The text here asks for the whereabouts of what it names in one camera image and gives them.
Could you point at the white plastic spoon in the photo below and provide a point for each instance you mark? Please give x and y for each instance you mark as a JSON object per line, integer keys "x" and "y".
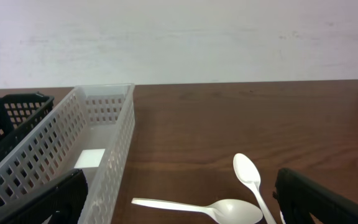
{"x": 221, "y": 211}
{"x": 247, "y": 173}

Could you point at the black plastic basket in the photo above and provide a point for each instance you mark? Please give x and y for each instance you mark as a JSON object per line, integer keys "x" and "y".
{"x": 19, "y": 115}

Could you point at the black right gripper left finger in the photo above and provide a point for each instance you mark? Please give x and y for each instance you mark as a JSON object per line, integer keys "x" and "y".
{"x": 59, "y": 201}

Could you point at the white label in basket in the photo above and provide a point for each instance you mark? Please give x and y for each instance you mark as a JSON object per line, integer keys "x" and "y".
{"x": 89, "y": 158}

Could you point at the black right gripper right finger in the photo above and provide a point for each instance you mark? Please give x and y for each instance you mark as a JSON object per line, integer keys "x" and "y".
{"x": 301, "y": 199}

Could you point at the clear plastic basket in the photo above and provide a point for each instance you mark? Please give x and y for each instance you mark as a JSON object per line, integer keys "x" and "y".
{"x": 89, "y": 117}

